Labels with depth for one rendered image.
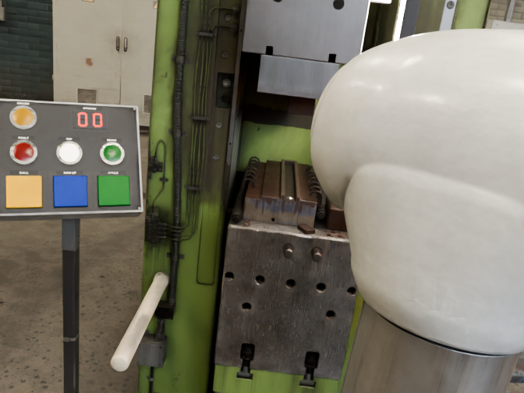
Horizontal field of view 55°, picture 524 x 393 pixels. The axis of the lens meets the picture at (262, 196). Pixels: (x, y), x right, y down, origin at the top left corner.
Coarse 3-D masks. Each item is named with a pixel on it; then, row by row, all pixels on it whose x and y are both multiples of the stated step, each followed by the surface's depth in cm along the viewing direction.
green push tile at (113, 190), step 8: (104, 176) 123; (112, 176) 124; (120, 176) 125; (128, 176) 125; (104, 184) 123; (112, 184) 124; (120, 184) 124; (128, 184) 125; (104, 192) 122; (112, 192) 123; (120, 192) 124; (128, 192) 125; (104, 200) 122; (112, 200) 123; (120, 200) 124; (128, 200) 124
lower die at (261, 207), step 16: (288, 160) 178; (272, 176) 159; (304, 176) 163; (256, 192) 145; (272, 192) 144; (304, 192) 147; (256, 208) 140; (272, 208) 140; (288, 208) 140; (304, 208) 140; (288, 224) 141
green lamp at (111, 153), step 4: (104, 148) 125; (108, 148) 125; (112, 148) 126; (116, 148) 126; (104, 152) 125; (108, 152) 125; (112, 152) 125; (116, 152) 126; (120, 152) 126; (104, 156) 125; (108, 156) 125; (112, 156) 125; (116, 156) 126; (120, 156) 126; (108, 160) 125; (112, 160) 125; (116, 160) 125
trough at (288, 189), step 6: (288, 162) 177; (294, 162) 176; (288, 168) 172; (294, 168) 170; (288, 174) 166; (294, 174) 164; (288, 180) 159; (294, 180) 159; (288, 186) 152; (294, 186) 153; (288, 192) 147; (294, 192) 148; (294, 198) 142
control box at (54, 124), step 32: (0, 128) 117; (32, 128) 119; (64, 128) 122; (96, 128) 125; (128, 128) 128; (0, 160) 116; (32, 160) 118; (64, 160) 121; (96, 160) 124; (128, 160) 127; (0, 192) 114; (96, 192) 122
